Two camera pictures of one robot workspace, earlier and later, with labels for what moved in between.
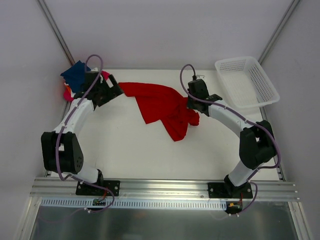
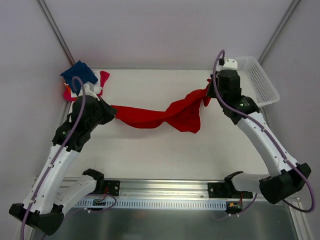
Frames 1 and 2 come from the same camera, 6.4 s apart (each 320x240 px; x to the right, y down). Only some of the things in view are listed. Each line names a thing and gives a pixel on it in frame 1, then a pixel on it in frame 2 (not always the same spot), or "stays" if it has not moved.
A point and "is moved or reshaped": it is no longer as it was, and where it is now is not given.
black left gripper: x=113 y=86 -> x=108 y=113
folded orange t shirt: x=68 y=88 stays
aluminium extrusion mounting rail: x=163 y=189 stays
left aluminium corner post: x=55 y=30 stays
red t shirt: x=164 y=106 is moved or reshaped
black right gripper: x=193 y=106 -> x=213 y=88
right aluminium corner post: x=277 y=32 stays
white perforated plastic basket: x=245 y=83 stays
